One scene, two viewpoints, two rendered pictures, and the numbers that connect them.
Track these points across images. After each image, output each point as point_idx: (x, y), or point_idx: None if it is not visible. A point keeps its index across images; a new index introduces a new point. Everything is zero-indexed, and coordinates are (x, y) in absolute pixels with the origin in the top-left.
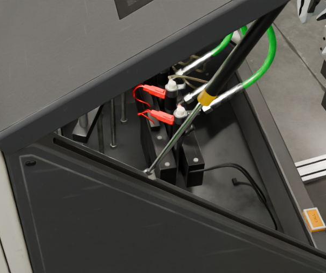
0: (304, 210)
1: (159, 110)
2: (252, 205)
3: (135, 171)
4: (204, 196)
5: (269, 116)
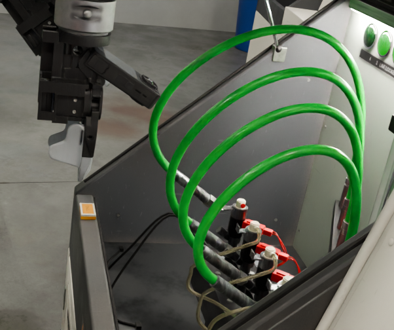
0: (95, 214)
1: None
2: (122, 303)
3: (287, 38)
4: (177, 317)
5: (94, 304)
